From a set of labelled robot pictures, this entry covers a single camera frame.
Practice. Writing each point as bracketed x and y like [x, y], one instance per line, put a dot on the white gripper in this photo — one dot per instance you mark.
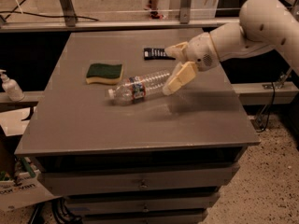
[201, 50]

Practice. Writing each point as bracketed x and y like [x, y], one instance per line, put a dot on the white cardboard box with items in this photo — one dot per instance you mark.
[27, 191]

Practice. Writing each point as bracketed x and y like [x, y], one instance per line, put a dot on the metal frame rail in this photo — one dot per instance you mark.
[83, 26]

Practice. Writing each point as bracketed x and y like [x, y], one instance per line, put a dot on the clear plastic water bottle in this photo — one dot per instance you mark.
[137, 88]

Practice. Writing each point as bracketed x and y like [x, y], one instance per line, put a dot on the white pump dispenser bottle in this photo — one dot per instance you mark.
[11, 87]

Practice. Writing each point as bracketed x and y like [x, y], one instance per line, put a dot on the green and yellow sponge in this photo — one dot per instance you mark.
[102, 73]

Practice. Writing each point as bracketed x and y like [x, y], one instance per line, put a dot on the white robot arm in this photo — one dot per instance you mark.
[263, 25]

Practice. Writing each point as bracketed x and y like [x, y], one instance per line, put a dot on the grey drawer cabinet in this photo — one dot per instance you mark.
[157, 161]

